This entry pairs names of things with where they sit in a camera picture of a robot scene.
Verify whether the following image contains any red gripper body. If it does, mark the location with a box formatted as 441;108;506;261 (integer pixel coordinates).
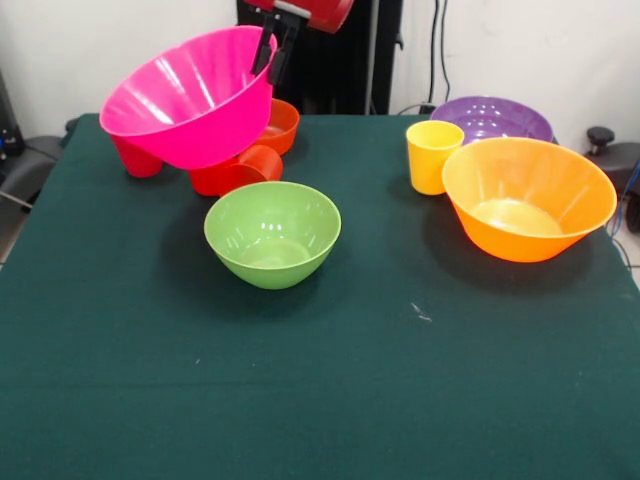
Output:
244;0;355;35

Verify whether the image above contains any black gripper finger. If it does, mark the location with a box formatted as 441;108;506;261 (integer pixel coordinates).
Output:
267;22;300;86
249;13;277;77

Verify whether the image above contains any pink plastic bowl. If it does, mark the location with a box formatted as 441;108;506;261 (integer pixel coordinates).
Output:
98;25;279;171

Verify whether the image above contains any green plastic bowl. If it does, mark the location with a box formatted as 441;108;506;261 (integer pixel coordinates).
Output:
203;180;343;291

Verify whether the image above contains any orange-red plastic bowl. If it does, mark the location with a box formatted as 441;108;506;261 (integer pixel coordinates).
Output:
254;98;301;157

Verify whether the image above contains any orange-red plastic cup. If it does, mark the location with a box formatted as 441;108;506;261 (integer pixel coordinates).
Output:
217;144;284;197

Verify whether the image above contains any red plastic cup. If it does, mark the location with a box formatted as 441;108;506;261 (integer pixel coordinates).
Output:
188;167;227;197

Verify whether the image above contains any crimson plastic cup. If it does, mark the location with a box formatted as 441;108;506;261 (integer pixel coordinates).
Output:
110;134;164;179

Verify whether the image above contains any yellow plastic cup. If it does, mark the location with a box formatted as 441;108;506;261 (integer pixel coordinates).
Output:
405;120;466;196

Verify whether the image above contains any purple plastic bowl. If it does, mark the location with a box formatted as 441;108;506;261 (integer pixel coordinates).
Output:
429;95;555;146

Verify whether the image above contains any orange plastic bowl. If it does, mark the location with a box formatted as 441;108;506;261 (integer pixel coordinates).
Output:
441;137;618;264

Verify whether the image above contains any black knob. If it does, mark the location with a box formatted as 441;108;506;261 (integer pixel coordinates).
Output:
585;126;615;156

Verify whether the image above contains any dark green table cloth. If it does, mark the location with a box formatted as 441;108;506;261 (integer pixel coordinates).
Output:
0;113;640;480

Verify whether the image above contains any black round floor base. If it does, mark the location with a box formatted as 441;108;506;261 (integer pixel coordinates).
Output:
594;142;640;195

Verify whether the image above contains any black wall cable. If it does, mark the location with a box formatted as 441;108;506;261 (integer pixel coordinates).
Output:
439;0;454;104
426;0;440;104

